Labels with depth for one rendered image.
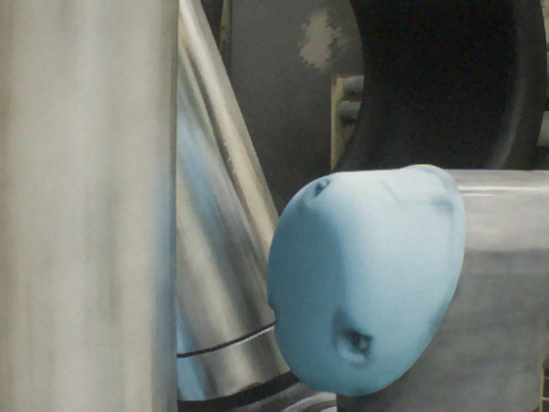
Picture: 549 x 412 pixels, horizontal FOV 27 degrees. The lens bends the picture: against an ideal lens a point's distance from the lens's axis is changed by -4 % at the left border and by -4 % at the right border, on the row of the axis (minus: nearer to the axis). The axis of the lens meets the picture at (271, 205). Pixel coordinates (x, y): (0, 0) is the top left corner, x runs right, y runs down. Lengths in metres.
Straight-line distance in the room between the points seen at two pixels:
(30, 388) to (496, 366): 0.16
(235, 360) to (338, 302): 0.12
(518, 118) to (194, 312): 0.95
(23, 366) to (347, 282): 0.11
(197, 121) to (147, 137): 0.15
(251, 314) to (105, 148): 0.19
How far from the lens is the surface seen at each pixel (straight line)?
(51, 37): 0.31
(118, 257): 0.32
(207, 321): 0.48
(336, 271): 0.37
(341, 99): 1.88
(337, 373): 0.38
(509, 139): 1.39
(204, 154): 0.47
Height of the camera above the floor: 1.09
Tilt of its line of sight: 3 degrees down
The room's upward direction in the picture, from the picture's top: straight up
